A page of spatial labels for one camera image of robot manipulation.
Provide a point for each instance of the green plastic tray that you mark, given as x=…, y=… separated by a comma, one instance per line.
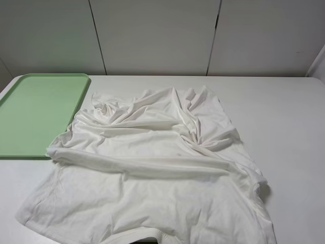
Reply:
x=36, y=109

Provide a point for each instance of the white short sleeve shirt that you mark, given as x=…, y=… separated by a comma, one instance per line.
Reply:
x=168, y=165

